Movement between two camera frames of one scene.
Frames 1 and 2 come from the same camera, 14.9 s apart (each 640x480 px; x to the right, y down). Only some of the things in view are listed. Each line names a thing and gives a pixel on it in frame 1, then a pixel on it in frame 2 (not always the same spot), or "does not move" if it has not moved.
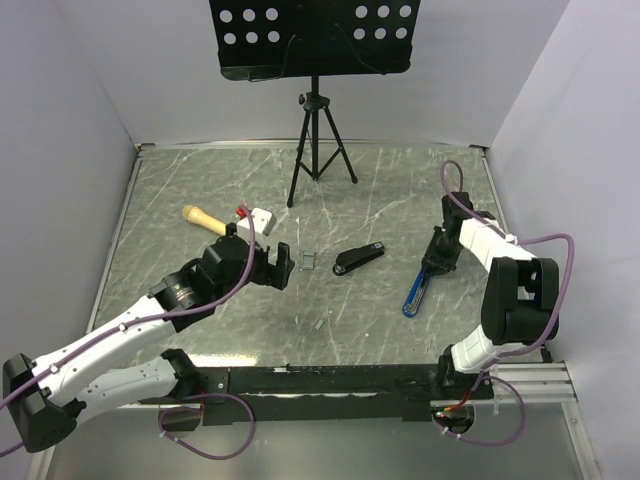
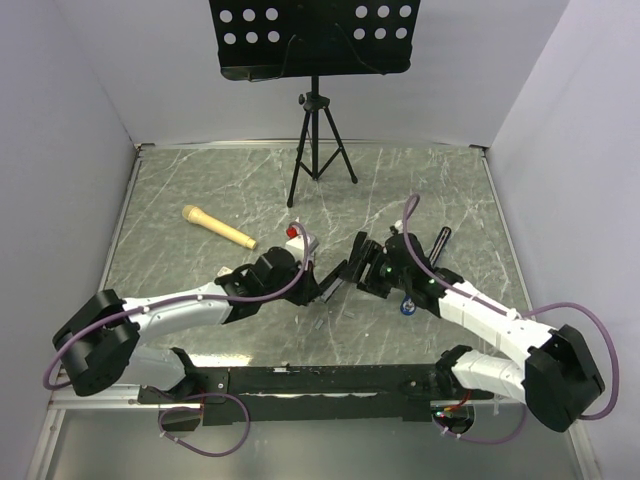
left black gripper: (271, 274) -> (309, 287)
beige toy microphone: (197, 215) does not move
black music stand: (268, 40) does not move
